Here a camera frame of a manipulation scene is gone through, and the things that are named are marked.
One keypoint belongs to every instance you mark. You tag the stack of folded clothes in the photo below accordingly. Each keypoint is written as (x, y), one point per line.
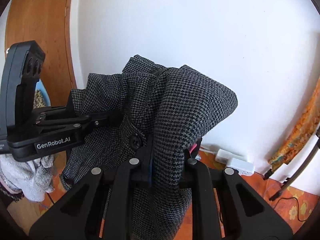
(194, 150)

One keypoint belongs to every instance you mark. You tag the left hand grey glove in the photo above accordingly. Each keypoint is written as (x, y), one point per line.
(33, 178)

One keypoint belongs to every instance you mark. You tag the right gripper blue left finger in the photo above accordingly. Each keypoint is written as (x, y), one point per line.
(99, 206)

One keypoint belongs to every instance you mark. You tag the wooden door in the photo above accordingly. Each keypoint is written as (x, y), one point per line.
(46, 22)

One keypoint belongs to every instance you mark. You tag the orange patterned scarf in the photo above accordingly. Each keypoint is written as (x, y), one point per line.
(301, 133)

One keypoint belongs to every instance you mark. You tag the white power strip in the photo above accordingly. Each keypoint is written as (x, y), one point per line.
(237, 162)

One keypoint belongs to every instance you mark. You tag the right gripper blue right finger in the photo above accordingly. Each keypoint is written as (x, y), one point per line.
(225, 206)

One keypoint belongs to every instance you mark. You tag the grey houndstooth shorts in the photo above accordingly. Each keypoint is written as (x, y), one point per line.
(176, 106)

